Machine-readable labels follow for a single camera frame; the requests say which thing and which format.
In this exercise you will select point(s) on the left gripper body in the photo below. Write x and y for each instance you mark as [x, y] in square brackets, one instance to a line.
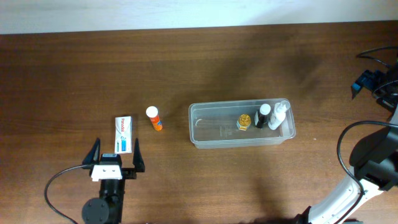
[129, 173]

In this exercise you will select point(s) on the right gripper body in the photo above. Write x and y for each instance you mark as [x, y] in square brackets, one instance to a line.
[384, 85]

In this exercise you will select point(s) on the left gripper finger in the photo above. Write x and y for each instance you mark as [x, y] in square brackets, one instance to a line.
[93, 156]
[137, 160]

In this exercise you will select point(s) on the white Panadol box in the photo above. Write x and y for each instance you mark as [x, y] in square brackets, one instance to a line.
[123, 135]

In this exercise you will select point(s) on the orange tube white cap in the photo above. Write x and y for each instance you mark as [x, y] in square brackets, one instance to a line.
[153, 113]

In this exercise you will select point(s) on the white plastic bottle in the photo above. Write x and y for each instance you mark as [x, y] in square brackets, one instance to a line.
[278, 114]

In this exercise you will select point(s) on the dark bottle white cap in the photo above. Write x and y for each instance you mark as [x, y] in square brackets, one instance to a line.
[261, 116]

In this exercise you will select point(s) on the small jar gold lid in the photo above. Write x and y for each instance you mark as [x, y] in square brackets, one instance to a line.
[244, 122]

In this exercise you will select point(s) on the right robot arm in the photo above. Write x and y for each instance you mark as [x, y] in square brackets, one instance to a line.
[372, 166]

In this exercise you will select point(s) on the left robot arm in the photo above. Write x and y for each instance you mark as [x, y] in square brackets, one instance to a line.
[108, 206]

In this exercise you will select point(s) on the clear plastic container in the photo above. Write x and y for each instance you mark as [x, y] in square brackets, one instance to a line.
[214, 125]

